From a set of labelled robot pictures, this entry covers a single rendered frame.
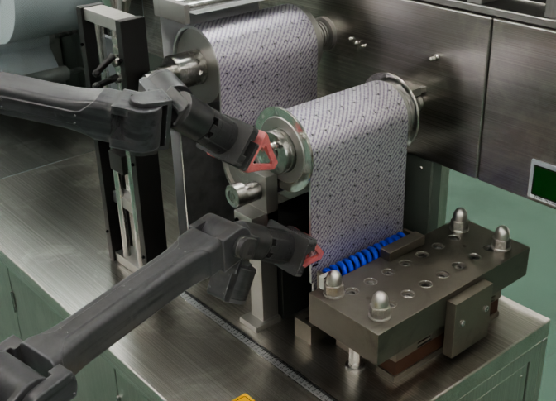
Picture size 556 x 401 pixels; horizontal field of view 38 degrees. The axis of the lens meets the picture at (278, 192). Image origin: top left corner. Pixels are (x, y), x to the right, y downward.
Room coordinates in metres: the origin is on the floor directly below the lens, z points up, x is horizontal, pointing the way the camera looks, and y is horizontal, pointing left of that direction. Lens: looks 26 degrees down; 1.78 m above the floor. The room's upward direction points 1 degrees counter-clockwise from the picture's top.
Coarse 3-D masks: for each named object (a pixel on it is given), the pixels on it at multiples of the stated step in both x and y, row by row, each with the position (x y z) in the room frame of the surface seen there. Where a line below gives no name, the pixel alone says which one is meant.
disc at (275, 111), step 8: (264, 112) 1.27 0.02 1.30; (272, 112) 1.25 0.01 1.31; (280, 112) 1.23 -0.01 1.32; (288, 112) 1.22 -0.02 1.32; (256, 120) 1.29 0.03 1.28; (264, 120) 1.27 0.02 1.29; (288, 120) 1.22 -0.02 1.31; (296, 120) 1.21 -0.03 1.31; (296, 128) 1.20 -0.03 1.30; (304, 136) 1.19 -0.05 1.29; (304, 144) 1.19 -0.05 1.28; (304, 152) 1.19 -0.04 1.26; (312, 152) 1.18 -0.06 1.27; (304, 160) 1.19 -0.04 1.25; (312, 160) 1.18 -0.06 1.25; (304, 168) 1.19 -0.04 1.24; (312, 168) 1.18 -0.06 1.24; (304, 176) 1.19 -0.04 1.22; (280, 184) 1.24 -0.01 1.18; (288, 184) 1.22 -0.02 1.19; (296, 184) 1.21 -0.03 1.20; (304, 184) 1.19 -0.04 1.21
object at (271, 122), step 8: (408, 104) 1.36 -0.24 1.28; (408, 112) 1.35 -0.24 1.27; (272, 120) 1.25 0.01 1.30; (280, 120) 1.23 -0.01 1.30; (408, 120) 1.35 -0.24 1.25; (264, 128) 1.27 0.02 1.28; (272, 128) 1.25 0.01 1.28; (280, 128) 1.23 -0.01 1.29; (288, 128) 1.22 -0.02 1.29; (408, 128) 1.35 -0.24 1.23; (296, 136) 1.20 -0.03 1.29; (296, 144) 1.20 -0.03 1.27; (296, 152) 1.20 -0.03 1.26; (296, 160) 1.20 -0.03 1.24; (296, 168) 1.20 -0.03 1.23; (280, 176) 1.23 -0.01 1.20; (288, 176) 1.22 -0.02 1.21; (296, 176) 1.20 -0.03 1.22
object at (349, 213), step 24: (384, 168) 1.30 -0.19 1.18; (312, 192) 1.19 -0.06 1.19; (336, 192) 1.23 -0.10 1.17; (360, 192) 1.27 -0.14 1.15; (384, 192) 1.30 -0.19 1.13; (312, 216) 1.19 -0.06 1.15; (336, 216) 1.23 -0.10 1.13; (360, 216) 1.27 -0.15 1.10; (384, 216) 1.31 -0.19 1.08; (336, 240) 1.23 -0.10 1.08; (360, 240) 1.27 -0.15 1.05; (312, 264) 1.19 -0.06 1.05
